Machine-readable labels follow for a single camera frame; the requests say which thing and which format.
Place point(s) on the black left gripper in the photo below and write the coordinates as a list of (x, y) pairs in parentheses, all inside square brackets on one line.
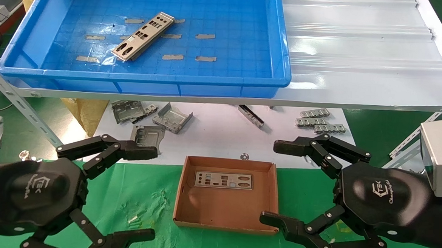
[(32, 193)]

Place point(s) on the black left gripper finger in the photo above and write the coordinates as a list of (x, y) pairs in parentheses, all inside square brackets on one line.
[(136, 153)]

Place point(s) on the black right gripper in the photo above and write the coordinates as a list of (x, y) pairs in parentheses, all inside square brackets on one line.
[(383, 200)]

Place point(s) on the silver metal IO shield plate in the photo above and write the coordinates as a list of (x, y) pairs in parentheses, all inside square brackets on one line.
[(217, 185)]

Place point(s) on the brown cardboard box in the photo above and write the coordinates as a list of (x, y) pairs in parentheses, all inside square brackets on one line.
[(224, 207)]

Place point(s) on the metal plate in blue tray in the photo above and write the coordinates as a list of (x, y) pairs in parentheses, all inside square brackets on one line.
[(142, 35)]

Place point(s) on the blue plastic tray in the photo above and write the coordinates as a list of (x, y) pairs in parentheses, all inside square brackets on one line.
[(230, 26)]

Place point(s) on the white socket box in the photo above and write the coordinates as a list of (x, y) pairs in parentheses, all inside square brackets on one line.
[(0, 13)]

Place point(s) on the bent grey metal plate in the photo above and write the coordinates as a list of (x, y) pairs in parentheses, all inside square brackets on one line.
[(146, 135)]

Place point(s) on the white tape scrap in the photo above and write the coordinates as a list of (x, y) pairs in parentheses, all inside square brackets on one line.
[(133, 219)]

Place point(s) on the green cloth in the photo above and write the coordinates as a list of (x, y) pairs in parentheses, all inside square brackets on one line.
[(145, 195)]

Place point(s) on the small grey metal piece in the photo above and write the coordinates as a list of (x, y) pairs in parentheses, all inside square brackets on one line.
[(150, 109)]

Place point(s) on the small slotted metal shield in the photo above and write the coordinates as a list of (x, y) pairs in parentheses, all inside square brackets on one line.
[(330, 128), (310, 122), (315, 113)]

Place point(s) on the small metal washer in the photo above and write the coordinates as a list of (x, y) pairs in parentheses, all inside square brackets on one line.
[(245, 156)]

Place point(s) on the perforated steel shelf upright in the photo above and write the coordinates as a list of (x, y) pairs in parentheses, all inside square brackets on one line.
[(21, 102), (405, 142)]

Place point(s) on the grey tape strip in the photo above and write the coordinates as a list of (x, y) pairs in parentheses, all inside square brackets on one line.
[(172, 57), (87, 59), (95, 37), (134, 21), (171, 35), (179, 21), (205, 36), (124, 37), (205, 58)]

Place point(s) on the long grey metal strip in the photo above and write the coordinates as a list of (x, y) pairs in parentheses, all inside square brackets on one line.
[(251, 116)]

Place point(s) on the silver binder clip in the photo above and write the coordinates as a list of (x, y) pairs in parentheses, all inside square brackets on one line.
[(25, 154)]

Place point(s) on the grey metal shelf board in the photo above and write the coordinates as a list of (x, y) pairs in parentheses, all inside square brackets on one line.
[(361, 44)]

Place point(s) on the folded grey metal bracket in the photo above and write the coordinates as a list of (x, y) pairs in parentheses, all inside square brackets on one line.
[(129, 112), (172, 118)]

